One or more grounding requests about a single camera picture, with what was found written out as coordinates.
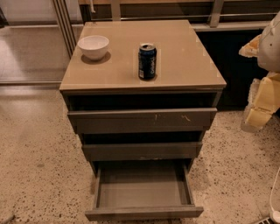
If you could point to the grey top drawer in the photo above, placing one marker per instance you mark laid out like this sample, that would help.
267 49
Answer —
142 120

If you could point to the blue pepsi can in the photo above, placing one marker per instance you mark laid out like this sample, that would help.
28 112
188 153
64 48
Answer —
147 59

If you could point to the grey middle drawer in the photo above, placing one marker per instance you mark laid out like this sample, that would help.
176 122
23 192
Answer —
141 151

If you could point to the metal railing frame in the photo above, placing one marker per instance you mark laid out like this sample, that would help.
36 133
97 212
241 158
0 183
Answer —
222 25

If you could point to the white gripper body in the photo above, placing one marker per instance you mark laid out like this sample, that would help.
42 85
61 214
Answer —
270 50

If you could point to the white ceramic bowl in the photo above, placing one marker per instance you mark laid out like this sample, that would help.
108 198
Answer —
94 47

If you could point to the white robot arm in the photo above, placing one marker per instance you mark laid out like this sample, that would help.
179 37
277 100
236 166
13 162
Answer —
268 57

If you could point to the grey drawer cabinet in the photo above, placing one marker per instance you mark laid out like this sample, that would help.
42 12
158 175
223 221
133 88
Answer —
152 96

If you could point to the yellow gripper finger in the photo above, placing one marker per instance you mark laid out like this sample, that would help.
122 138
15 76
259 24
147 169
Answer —
251 48
256 118

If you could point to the grey open bottom drawer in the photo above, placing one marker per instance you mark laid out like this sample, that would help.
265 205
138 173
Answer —
142 190

